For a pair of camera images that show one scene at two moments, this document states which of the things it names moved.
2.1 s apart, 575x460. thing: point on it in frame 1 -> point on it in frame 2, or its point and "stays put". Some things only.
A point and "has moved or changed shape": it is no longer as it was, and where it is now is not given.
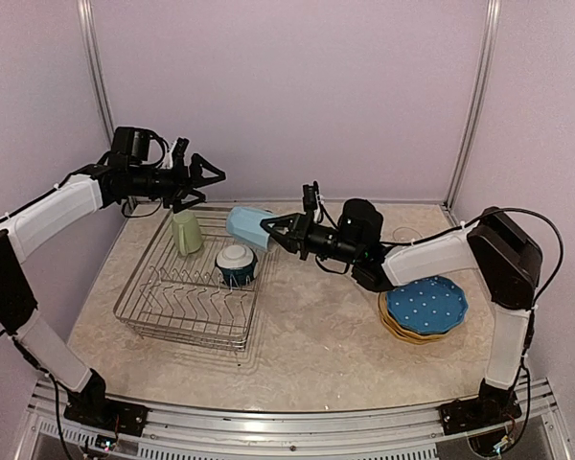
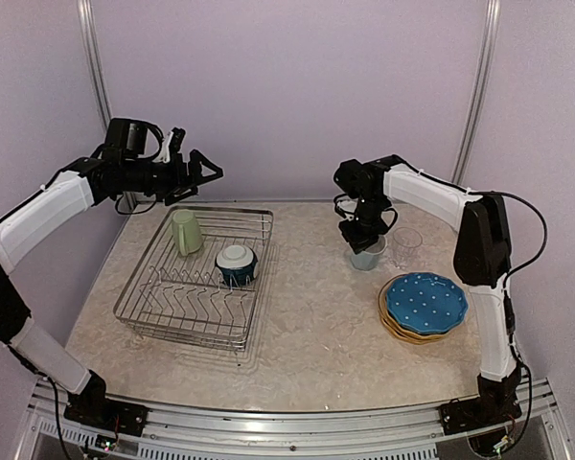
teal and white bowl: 237,264 stays put
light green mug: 186,232 stays put
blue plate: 431,305 stays put
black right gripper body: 310,239 -> 366,231
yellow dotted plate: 402,333 stays put
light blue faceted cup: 243,224 has moved or changed shape
